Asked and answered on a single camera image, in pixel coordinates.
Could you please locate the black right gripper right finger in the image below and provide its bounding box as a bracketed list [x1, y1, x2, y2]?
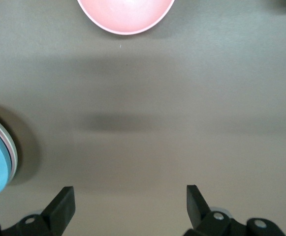
[183, 184, 286, 236]

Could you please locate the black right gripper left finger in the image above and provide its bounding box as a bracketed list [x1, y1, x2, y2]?
[0, 186, 76, 236]

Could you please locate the beige plate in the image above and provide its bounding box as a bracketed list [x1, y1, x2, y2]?
[0, 112, 18, 181]

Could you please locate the pink bowl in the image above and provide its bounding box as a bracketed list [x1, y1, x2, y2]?
[77, 0, 177, 36]

